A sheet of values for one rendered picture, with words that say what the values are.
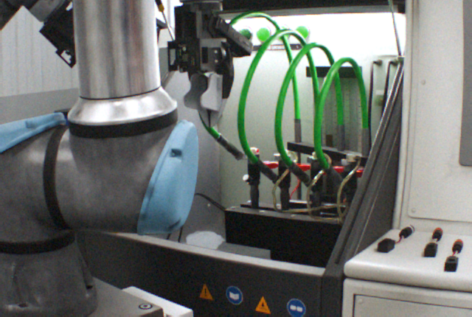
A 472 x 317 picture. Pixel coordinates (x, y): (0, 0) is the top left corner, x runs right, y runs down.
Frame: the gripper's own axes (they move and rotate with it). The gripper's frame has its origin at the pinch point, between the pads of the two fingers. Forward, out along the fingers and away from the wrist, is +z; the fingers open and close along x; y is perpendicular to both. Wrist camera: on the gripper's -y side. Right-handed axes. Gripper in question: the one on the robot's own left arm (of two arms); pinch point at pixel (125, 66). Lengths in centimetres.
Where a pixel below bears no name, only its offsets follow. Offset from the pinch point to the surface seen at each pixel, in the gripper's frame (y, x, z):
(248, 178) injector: 1.3, 3.5, 36.4
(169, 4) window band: -396, -468, 133
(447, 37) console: -25, 51, 34
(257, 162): 3.7, 14.1, 29.8
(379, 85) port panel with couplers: -34, 20, 49
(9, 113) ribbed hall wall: -216, -645, 82
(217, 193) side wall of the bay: -12, -36, 55
